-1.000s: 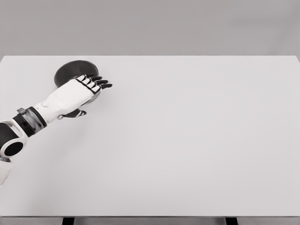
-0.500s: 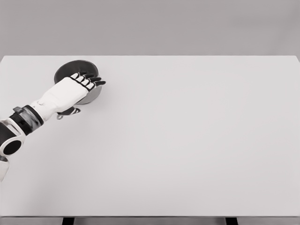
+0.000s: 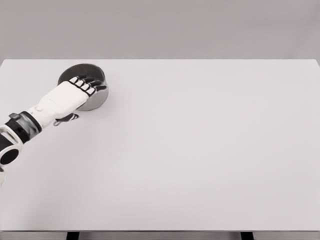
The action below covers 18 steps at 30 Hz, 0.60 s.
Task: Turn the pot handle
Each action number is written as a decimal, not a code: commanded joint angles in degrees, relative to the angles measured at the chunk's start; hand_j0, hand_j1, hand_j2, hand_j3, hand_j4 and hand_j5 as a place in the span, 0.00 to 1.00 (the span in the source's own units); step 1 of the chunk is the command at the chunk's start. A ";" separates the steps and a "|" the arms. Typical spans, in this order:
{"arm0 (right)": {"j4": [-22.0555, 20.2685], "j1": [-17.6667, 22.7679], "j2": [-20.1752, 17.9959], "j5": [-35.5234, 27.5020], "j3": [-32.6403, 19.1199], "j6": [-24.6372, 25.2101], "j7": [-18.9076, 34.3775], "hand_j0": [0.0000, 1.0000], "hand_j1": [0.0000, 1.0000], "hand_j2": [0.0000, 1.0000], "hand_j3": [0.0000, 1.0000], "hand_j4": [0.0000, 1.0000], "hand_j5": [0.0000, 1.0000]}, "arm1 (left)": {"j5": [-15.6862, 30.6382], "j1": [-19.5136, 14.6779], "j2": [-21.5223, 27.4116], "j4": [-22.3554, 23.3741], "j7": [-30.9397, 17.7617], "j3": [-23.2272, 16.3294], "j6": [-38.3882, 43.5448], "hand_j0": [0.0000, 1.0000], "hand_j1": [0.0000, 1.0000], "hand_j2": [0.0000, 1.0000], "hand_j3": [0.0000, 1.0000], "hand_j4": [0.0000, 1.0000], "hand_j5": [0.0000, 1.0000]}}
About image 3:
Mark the dark grey metal pot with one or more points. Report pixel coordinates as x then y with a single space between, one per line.
97 100

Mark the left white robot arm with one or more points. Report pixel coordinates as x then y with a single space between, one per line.
22 127

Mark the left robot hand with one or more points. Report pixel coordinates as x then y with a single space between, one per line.
70 96

